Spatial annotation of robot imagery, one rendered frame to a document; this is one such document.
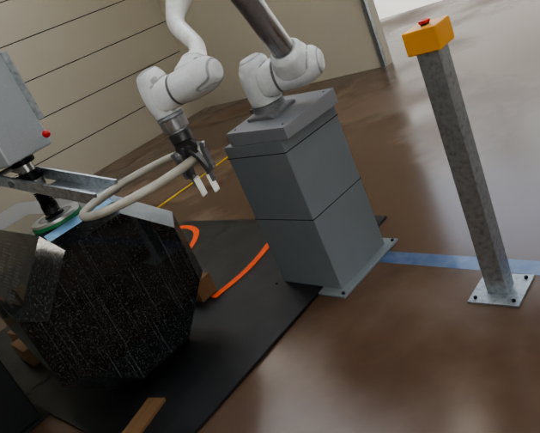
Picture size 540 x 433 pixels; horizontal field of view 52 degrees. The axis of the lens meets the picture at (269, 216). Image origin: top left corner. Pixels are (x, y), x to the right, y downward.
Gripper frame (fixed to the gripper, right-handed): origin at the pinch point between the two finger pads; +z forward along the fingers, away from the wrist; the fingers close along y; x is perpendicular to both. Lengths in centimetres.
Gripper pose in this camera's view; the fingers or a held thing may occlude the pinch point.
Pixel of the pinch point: (207, 184)
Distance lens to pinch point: 189.0
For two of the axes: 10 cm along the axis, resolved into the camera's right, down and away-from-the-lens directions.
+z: 4.4, 8.5, 3.0
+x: -3.0, 4.5, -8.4
